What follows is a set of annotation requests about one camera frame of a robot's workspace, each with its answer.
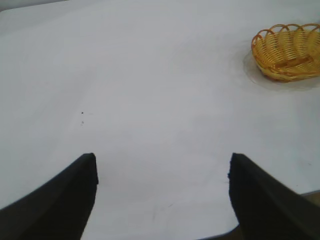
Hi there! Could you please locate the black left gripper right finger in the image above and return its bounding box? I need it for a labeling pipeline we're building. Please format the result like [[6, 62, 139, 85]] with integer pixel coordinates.
[[227, 152, 320, 240]]

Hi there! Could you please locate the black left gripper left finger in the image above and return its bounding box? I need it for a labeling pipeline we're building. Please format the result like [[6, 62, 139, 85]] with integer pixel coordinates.
[[0, 152, 99, 240]]

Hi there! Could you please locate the yellow woven plastic basket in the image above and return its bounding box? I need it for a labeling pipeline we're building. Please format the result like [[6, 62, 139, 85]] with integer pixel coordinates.
[[251, 23, 320, 83]]

